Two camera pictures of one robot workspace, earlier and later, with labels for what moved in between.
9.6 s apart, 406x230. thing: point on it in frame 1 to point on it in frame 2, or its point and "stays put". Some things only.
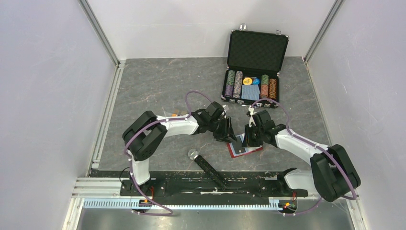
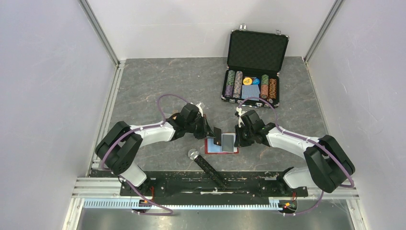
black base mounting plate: [211, 184] stays put
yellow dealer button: [247, 81] stays put
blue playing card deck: [250, 92] stays put
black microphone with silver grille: [194, 155] stays put
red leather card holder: [248, 150] to [211, 148]
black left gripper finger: [231, 133] to [208, 131]
